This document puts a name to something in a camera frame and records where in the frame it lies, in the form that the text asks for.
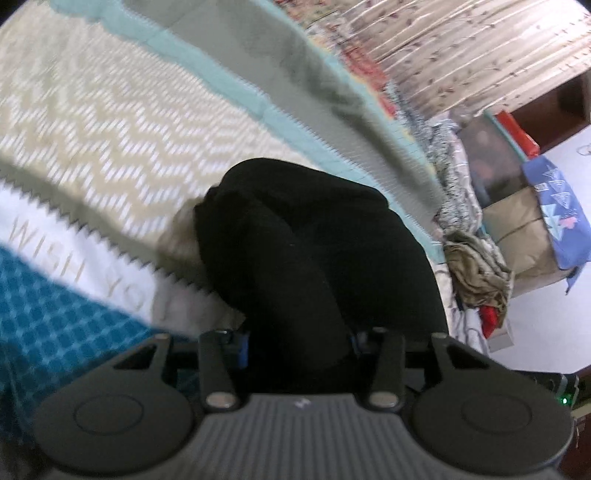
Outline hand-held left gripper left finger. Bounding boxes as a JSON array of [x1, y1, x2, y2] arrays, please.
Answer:
[[112, 328, 253, 414]]

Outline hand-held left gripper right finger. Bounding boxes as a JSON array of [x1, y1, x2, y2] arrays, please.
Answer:
[[348, 326, 491, 411]]

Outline black pants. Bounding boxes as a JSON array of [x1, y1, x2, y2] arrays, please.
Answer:
[[194, 158, 448, 393]]

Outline red cloth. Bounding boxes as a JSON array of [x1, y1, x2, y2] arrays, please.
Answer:
[[478, 305, 504, 337]]

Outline olive crumpled cloth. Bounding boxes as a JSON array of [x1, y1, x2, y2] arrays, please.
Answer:
[[443, 230, 514, 315]]

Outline cardboard box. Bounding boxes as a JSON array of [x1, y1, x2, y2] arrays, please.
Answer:
[[480, 185, 573, 296]]

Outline blue printed bag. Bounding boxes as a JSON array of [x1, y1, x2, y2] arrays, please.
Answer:
[[522, 156, 591, 271]]

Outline grey floral blanket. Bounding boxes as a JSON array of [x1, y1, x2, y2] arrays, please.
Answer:
[[300, 18, 513, 354]]

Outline clear plastic container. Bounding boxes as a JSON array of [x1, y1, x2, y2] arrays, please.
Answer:
[[459, 113, 529, 208]]

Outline red box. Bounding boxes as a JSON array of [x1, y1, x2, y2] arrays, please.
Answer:
[[494, 110, 541, 160]]

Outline dark wooden cabinet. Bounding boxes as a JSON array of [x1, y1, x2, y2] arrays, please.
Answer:
[[508, 69, 591, 155]]

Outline patterned bedspread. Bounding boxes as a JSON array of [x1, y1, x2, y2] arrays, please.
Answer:
[[0, 0, 455, 416]]

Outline beige patterned curtain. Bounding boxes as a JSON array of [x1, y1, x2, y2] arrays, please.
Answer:
[[277, 0, 591, 121]]

